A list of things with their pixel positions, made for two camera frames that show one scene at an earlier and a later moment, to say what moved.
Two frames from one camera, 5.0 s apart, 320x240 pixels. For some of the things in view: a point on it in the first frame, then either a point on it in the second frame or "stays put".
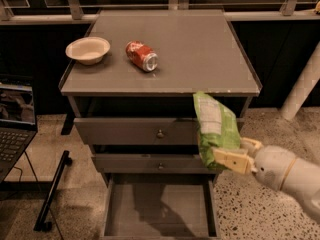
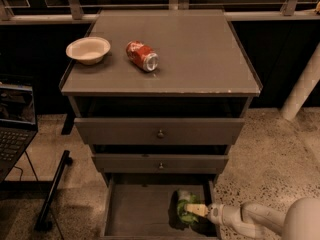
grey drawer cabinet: (142, 125) stays put
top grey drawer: (140, 131) stays put
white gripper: (271, 166) to (216, 213)
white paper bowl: (88, 50) stays put
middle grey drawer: (153, 164) stays put
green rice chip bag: (217, 127) to (185, 197)
